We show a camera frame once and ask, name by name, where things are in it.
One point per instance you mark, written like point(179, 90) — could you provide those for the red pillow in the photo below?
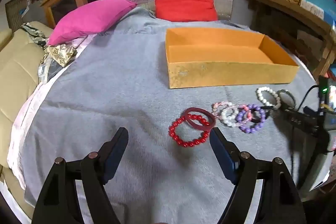
point(183, 1)

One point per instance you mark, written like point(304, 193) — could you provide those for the wooden shelf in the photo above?
point(294, 11)

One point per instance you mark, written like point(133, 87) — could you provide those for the magenta pillow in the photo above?
point(92, 19)

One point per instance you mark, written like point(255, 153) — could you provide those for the black white floral cloth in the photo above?
point(34, 33)

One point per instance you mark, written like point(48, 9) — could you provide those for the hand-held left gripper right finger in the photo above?
point(220, 153)

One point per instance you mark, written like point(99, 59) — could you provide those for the dark wicker chest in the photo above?
point(18, 11)

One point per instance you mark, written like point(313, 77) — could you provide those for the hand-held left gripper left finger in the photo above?
point(115, 155)

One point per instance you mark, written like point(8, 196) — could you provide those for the orange cardboard box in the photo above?
point(223, 77)

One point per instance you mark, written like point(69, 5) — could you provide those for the tan patterned cloth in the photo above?
point(63, 54)

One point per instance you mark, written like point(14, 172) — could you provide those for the dark red bangle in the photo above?
point(199, 108)

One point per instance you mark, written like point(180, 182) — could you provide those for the pale pink sheet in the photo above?
point(29, 111)

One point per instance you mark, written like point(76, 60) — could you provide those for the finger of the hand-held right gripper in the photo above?
point(296, 119)

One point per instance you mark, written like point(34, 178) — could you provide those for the beige sofa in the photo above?
point(15, 69)

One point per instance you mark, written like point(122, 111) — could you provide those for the blue box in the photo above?
point(319, 3)

